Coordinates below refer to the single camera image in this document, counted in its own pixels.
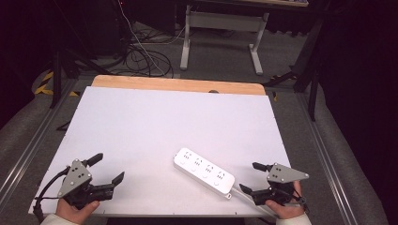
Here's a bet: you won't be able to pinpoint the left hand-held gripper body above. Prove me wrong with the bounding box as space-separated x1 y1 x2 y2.
56 158 115 211

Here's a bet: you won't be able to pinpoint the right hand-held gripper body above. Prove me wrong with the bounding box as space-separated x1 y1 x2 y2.
250 162 310 206

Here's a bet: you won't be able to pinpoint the white power strip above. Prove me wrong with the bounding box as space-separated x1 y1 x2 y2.
173 147 237 201

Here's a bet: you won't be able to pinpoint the person's right hand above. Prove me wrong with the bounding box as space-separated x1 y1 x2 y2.
265 180 306 220

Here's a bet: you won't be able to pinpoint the person's left hand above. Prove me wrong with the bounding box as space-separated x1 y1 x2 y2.
54 198 101 225

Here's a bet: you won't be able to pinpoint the white board table cover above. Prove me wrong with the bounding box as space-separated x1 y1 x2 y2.
27 85 293 218

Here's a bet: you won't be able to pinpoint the yellow black floor tape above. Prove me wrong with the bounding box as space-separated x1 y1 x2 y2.
34 70 80 98

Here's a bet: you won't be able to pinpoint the black metal stand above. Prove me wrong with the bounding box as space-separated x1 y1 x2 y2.
262 18 325 122
50 0 111 110

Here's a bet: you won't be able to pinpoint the dark curtain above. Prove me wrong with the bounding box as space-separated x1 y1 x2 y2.
317 0 398 223

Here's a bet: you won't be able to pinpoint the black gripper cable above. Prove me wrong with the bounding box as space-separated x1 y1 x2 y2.
32 166 71 223

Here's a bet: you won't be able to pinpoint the grey metal floor rail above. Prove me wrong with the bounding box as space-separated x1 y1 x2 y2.
295 92 350 225
0 78 79 204

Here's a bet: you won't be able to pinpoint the black cables on floor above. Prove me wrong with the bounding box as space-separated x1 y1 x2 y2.
123 27 175 78

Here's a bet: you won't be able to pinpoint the white cable on floor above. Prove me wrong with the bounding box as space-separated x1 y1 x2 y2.
117 0 186 77

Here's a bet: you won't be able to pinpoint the white metal desk frame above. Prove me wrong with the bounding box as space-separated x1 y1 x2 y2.
179 4 270 76

